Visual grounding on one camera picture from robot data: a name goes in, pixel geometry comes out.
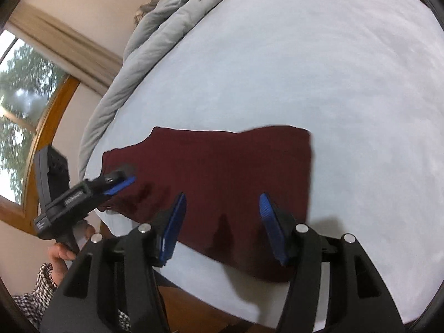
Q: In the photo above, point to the window pane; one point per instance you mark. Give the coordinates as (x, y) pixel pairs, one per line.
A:
(24, 111)

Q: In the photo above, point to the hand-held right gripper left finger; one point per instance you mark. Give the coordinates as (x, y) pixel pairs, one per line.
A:
(173, 227)

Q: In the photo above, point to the maroon pants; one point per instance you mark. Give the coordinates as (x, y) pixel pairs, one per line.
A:
(222, 177)

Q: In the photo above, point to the grey comforter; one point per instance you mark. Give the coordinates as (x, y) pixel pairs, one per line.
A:
(152, 41)

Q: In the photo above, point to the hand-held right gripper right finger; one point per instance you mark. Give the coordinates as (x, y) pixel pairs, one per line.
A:
(272, 229)

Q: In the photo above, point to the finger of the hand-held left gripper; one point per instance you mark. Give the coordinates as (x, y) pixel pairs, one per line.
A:
(119, 184)

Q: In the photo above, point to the pile of crumpled clothes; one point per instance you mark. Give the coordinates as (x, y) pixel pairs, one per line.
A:
(144, 10)

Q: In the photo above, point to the person's left hand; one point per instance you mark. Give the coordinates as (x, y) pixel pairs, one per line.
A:
(60, 253)

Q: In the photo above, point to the beige curtain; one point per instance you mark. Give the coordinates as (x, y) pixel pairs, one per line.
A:
(66, 47)

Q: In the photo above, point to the wooden window frame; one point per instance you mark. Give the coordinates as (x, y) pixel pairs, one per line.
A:
(52, 128)

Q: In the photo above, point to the bed with light blue sheet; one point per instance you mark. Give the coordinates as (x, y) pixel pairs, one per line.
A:
(295, 76)

